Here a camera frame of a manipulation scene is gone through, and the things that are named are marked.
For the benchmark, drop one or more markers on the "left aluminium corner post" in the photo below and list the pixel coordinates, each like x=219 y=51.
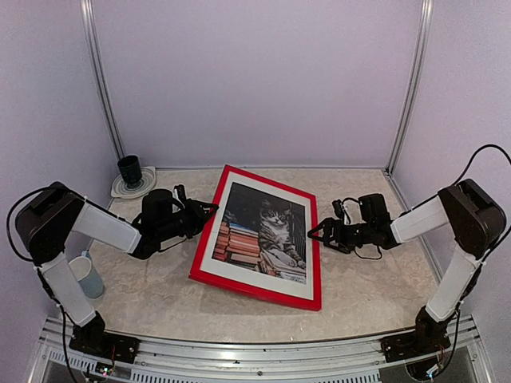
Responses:
x=92 y=40

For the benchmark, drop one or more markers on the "red wooden picture frame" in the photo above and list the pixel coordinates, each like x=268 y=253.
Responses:
x=207 y=255

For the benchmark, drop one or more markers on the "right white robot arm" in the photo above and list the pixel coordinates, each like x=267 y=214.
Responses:
x=477 y=225

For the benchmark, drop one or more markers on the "white round plate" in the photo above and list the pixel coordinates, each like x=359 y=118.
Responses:
x=120 y=189

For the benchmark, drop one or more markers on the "front aluminium rail base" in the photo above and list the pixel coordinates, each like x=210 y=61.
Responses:
x=355 y=359

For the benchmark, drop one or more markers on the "white mat board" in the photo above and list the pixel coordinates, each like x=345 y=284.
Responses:
x=215 y=267

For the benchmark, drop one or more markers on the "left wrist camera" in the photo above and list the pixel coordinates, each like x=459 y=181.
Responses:
x=179 y=194

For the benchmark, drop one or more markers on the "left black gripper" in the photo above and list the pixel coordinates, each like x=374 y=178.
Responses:
x=200 y=217

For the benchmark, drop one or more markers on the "black cup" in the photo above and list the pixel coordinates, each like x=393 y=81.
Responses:
x=130 y=170

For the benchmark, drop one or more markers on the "right aluminium corner post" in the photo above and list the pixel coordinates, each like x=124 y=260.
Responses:
x=412 y=86

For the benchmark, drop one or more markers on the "light blue paper cup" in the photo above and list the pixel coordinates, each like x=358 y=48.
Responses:
x=87 y=276

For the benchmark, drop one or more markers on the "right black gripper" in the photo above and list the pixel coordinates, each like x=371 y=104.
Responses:
x=338 y=238

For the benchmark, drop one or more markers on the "cat photo print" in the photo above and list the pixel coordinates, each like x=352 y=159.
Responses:
x=263 y=233

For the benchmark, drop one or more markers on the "aluminium corner post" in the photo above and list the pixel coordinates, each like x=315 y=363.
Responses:
x=412 y=86
x=92 y=40

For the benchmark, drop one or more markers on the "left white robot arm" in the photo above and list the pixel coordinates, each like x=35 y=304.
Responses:
x=54 y=212

